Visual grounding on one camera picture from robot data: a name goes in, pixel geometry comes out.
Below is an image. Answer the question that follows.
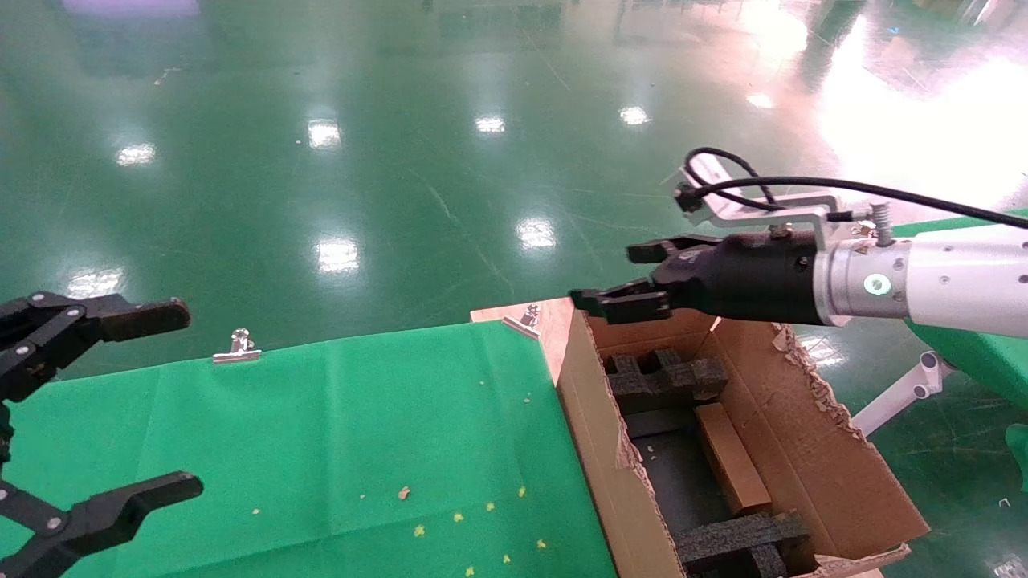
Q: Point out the green table cloth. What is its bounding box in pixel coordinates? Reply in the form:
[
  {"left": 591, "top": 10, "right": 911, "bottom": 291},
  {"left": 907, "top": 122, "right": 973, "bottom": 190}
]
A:
[{"left": 0, "top": 321, "right": 619, "bottom": 578}]

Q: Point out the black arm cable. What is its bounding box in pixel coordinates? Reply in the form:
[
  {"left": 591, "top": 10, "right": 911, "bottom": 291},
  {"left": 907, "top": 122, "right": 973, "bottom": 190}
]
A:
[{"left": 675, "top": 147, "right": 1028, "bottom": 231}]

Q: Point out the silver binder clip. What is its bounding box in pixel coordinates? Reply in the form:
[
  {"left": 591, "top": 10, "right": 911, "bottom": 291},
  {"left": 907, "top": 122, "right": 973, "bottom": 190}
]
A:
[
  {"left": 504, "top": 303, "right": 543, "bottom": 338},
  {"left": 210, "top": 328, "right": 263, "bottom": 364}
]

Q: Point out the black cross-shaped foam insert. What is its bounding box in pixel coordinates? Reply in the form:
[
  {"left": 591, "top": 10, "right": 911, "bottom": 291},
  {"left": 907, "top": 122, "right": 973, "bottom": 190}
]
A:
[{"left": 602, "top": 348, "right": 730, "bottom": 415}]

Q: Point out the large open brown carton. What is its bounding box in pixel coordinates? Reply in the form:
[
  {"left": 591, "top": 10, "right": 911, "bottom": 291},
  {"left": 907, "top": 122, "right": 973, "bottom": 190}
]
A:
[{"left": 556, "top": 309, "right": 932, "bottom": 578}]

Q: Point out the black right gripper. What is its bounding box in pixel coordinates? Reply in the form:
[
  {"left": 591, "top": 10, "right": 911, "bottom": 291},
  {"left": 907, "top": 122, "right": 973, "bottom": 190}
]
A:
[{"left": 570, "top": 233, "right": 825, "bottom": 326}]

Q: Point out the small brown cardboard box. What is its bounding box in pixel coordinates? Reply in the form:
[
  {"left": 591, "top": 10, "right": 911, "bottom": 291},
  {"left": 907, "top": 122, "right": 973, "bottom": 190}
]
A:
[{"left": 695, "top": 401, "right": 773, "bottom": 517}]

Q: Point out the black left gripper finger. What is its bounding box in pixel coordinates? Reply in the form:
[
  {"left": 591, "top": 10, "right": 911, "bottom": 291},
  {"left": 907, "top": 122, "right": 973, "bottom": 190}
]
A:
[
  {"left": 0, "top": 291, "right": 192, "bottom": 402},
  {"left": 0, "top": 472, "right": 204, "bottom": 578}
]

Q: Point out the white metal strut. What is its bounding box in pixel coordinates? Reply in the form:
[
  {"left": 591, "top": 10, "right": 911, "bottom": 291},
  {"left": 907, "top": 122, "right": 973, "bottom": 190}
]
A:
[{"left": 851, "top": 351, "right": 957, "bottom": 438}]

